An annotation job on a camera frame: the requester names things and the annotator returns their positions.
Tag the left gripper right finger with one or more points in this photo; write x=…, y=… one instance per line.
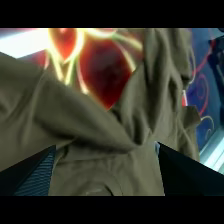
x=190, y=176

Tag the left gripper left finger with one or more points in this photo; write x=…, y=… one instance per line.
x=23, y=178

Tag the brown shirt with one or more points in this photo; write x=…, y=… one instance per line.
x=83, y=133

